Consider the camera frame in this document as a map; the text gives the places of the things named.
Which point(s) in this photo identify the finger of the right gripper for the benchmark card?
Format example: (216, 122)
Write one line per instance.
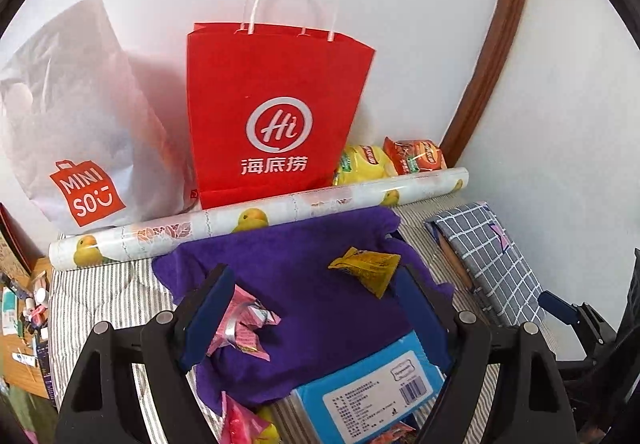
(591, 329)

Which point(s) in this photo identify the striped grey mattress cover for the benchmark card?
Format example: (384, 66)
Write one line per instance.
(125, 294)

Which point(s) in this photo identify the yellow chips bag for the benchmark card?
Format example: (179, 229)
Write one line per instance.
(362, 163)

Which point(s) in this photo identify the white Miniso plastic bag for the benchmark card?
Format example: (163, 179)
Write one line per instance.
(81, 137)

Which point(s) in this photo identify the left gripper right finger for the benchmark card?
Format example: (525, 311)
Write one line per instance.
(530, 404)

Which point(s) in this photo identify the rolled lemon-print paper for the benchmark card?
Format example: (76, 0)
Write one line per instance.
(154, 238)

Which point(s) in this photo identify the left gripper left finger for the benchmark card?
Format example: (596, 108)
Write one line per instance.
(101, 403)

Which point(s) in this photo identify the brown wooden door frame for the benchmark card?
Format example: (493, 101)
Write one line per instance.
(490, 63)

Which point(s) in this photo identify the dark pink snack packet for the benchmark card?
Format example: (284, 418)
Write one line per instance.
(244, 316)

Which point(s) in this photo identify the red paper shopping bag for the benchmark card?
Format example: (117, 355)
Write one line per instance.
(270, 106)

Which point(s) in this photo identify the blue tissue pack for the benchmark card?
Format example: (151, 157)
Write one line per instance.
(360, 401)

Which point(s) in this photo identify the purple towel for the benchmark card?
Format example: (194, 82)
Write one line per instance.
(328, 319)

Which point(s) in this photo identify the orange chips bag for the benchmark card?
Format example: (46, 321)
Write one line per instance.
(410, 157)

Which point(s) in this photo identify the small yellow snack packet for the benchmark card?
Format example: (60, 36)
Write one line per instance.
(374, 270)

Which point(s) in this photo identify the pink yellow snack bag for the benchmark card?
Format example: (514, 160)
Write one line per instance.
(241, 426)

